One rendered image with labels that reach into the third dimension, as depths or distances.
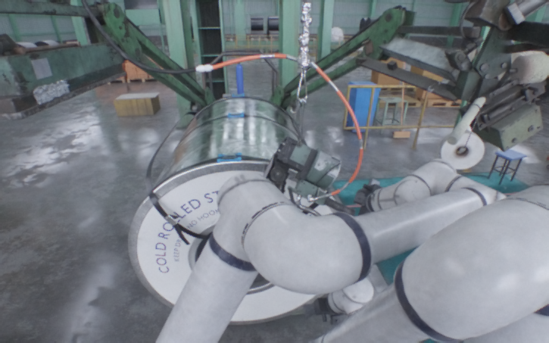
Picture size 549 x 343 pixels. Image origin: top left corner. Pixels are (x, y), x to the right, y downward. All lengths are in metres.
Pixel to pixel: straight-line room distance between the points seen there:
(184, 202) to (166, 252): 0.34
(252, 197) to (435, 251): 0.28
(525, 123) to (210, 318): 1.36
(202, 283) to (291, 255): 0.22
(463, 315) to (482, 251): 0.07
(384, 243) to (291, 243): 0.17
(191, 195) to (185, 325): 0.80
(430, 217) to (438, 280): 0.26
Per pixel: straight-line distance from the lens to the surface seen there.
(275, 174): 1.08
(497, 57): 1.36
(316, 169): 1.06
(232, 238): 0.49
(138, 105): 7.40
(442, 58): 1.40
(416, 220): 0.57
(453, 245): 0.36
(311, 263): 0.39
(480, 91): 1.34
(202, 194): 1.30
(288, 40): 5.74
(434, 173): 0.87
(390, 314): 0.47
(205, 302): 0.56
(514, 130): 1.46
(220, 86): 7.63
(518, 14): 1.27
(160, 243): 1.53
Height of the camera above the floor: 1.89
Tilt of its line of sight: 28 degrees down
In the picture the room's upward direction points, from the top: straight up
